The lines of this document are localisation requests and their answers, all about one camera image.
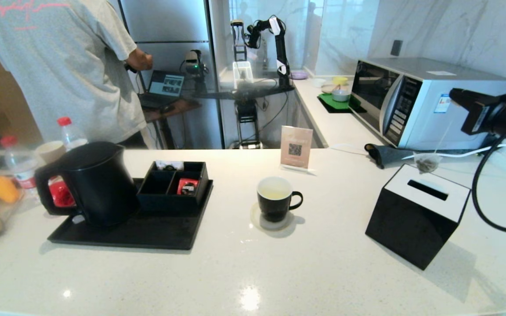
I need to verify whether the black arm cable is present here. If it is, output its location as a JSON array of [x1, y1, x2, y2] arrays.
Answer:
[[472, 132, 506, 235]]

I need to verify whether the beige paper cup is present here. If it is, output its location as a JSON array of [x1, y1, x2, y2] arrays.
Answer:
[[36, 140, 67, 164]]

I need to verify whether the black serving tray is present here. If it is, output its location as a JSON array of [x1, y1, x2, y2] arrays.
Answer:
[[47, 178, 214, 250]]

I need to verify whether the open laptop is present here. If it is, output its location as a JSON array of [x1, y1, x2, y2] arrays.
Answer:
[[141, 70, 185, 109]]

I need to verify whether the silver microwave oven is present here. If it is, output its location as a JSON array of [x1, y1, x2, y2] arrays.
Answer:
[[349, 57, 506, 151]]

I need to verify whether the silver refrigerator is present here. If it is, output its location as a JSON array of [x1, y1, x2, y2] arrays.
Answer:
[[119, 0, 225, 150]]

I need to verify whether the black compartment organizer box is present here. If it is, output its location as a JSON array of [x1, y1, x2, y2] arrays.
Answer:
[[137, 161, 210, 214]]

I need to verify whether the camera on tripod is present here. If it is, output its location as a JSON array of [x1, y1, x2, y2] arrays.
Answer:
[[180, 50, 209, 95]]

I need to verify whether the round translucent coaster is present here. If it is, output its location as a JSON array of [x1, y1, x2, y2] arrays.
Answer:
[[250, 203, 296, 232]]

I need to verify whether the black upright stand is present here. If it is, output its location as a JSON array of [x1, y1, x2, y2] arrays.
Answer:
[[230, 19, 248, 62]]

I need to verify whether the QR code sign stand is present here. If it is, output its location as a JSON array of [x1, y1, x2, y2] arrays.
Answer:
[[279, 126, 314, 172]]

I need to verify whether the white wire rack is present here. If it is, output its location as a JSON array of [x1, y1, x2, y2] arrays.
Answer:
[[232, 61, 254, 90]]

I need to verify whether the black tissue box white top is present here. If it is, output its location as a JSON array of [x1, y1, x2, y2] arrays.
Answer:
[[365, 164, 471, 270]]

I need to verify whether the red sachet packet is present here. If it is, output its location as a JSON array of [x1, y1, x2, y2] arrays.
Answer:
[[177, 178, 198, 196]]

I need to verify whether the black electric kettle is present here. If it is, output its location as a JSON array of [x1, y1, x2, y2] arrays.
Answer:
[[35, 141, 139, 226]]

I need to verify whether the dark foil packet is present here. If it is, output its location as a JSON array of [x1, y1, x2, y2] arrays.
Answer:
[[413, 115, 456, 174]]

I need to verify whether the person in grey t-shirt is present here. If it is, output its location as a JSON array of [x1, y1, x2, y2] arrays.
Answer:
[[0, 0, 153, 145]]

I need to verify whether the red round disc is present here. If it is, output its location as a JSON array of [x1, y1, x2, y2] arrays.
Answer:
[[49, 176, 76, 208]]

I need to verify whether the brown wooden desk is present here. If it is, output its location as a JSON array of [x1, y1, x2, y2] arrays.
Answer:
[[143, 99, 202, 150]]

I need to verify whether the orange fruit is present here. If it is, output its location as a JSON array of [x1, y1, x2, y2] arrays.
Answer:
[[0, 176, 18, 203]]

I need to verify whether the clear water bottle red cap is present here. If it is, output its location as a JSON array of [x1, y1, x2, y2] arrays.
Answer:
[[0, 135, 39, 189], [58, 117, 88, 152]]

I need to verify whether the black mug white inside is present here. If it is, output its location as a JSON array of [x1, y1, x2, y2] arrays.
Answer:
[[257, 176, 303, 223]]

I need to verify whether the white power cable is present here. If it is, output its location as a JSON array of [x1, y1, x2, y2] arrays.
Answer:
[[401, 141, 506, 160]]

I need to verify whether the green mat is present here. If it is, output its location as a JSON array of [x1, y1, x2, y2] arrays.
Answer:
[[317, 92, 361, 114]]

